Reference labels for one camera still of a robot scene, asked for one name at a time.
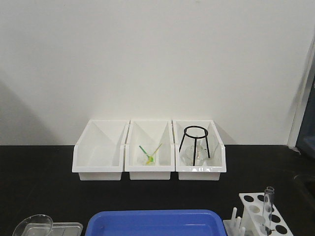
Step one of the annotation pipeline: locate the test tube in rack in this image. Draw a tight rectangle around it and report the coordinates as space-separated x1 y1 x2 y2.
265 186 275 194

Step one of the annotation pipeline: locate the left white storage bin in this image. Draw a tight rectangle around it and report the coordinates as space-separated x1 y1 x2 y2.
72 119 129 181

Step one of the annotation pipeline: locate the grey pegboard drying rack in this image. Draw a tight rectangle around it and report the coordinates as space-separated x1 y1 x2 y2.
296 81 315 159

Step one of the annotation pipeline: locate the blue plastic tray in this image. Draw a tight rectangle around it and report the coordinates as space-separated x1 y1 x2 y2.
85 209 226 236

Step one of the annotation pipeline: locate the black wire tripod stand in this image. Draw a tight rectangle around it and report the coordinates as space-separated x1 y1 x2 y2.
179 125 210 166

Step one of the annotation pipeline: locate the white storage bin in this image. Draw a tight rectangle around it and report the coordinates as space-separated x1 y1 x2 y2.
172 120 226 180
125 120 175 180
72 119 129 181

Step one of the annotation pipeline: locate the middle white storage bin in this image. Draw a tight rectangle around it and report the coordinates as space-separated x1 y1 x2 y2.
125 120 175 180

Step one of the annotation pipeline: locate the clear glass flask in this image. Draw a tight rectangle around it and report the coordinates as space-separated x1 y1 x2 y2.
181 144 208 166

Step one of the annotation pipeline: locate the clear glass test tube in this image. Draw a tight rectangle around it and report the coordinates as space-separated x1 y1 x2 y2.
261 191 274 236

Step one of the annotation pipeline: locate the clear glass beaker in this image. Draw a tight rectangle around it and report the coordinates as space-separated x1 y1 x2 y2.
12 214 53 236

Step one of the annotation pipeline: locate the right white storage bin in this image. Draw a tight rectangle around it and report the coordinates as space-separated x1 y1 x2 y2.
172 120 226 180

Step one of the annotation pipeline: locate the green plastic spoon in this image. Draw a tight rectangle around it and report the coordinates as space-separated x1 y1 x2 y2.
139 146 154 164

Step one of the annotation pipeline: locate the white test tube rack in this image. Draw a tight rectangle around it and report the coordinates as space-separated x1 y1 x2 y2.
223 193 293 236

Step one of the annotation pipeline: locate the grey plastic tray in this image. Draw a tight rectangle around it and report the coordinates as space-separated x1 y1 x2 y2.
22 222 83 236

